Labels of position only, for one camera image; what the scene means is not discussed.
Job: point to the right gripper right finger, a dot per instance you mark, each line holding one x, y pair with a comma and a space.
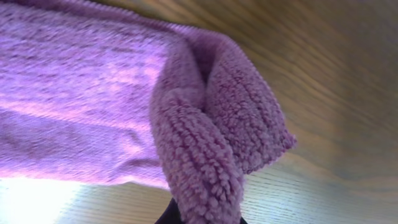
243, 221

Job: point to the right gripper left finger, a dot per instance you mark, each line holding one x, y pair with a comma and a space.
171, 214

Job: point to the purple microfiber cloth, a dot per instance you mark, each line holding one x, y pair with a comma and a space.
99, 94

